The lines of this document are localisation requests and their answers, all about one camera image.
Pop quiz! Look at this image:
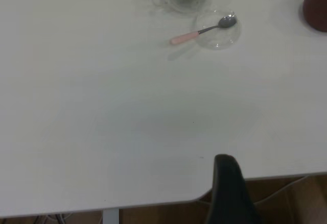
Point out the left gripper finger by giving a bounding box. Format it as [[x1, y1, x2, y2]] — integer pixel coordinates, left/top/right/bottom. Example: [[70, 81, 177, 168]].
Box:
[[205, 154, 264, 224]]

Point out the pink-handled metal spoon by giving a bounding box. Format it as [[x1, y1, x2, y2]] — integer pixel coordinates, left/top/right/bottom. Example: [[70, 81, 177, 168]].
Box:
[[170, 15, 238, 45]]

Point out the white cable under table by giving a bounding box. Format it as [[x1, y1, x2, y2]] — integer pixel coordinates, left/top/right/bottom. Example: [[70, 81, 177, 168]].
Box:
[[254, 174, 314, 206], [54, 211, 75, 224]]

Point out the clear glass lid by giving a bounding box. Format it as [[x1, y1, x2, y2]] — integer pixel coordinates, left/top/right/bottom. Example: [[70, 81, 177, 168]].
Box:
[[195, 9, 242, 51]]

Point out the white table leg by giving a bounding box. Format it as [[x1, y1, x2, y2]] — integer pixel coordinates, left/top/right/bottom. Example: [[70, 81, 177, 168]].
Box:
[[102, 208, 120, 224]]

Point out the red ceramic mug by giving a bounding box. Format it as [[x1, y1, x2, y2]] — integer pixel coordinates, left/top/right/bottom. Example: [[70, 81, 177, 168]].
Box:
[[302, 0, 327, 33]]

